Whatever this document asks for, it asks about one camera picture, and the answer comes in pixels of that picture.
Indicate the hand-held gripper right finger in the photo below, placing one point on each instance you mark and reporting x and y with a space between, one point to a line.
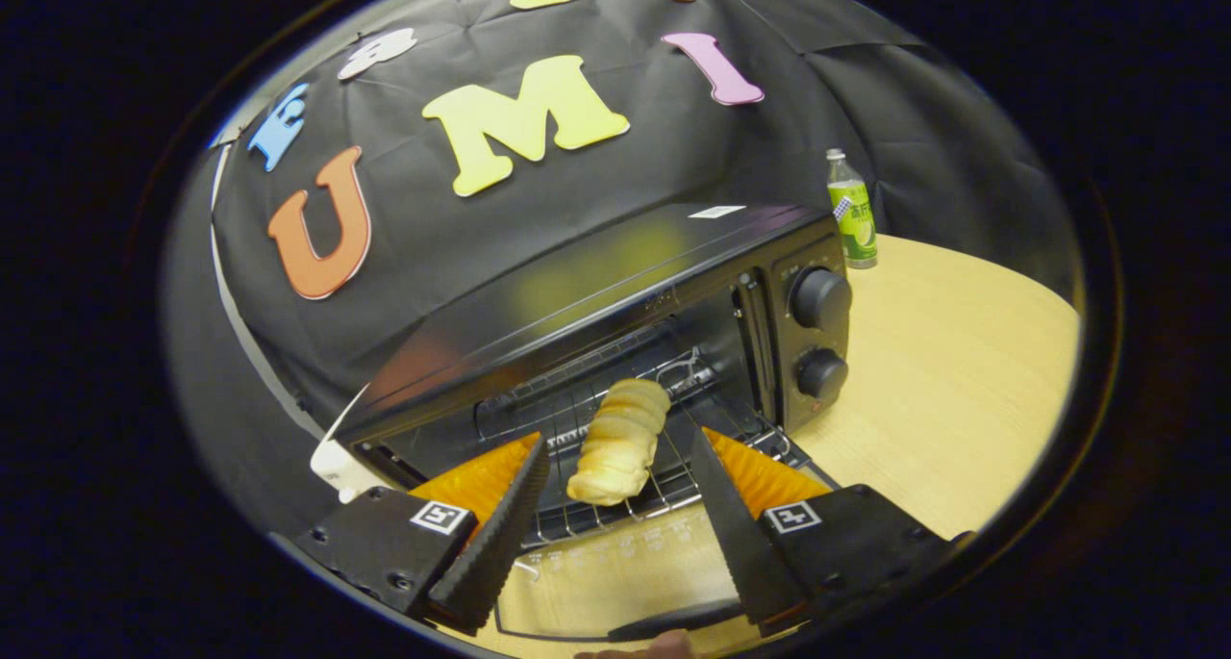
736 534

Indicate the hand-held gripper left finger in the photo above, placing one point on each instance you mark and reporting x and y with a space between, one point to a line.
500 534

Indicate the golden bread roll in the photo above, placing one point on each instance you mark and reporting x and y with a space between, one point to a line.
620 438

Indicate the black toaster oven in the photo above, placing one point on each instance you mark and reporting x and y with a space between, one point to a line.
577 284

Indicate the white pop-up toaster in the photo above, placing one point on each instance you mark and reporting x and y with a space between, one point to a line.
337 467

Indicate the green drink bottle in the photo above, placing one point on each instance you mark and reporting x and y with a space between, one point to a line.
854 216

